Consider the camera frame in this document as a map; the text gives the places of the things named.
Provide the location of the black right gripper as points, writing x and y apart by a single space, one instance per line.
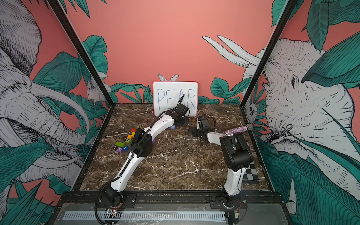
194 133

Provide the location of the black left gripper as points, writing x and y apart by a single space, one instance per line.
187 122

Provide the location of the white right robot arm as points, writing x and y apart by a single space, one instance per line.
236 152

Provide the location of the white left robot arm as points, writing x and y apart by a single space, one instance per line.
141 147

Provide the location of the pink framed whiteboard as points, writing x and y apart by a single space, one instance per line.
167 94

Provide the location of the glittery purple microphone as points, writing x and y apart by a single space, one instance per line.
240 129

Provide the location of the blue L block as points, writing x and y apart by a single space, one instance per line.
125 148

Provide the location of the plain green block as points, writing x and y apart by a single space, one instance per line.
120 144

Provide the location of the black white checkerboard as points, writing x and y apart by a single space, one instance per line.
251 175

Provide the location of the white perforated strip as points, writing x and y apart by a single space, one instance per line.
217 216

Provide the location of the black front frame rail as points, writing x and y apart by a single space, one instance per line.
216 199

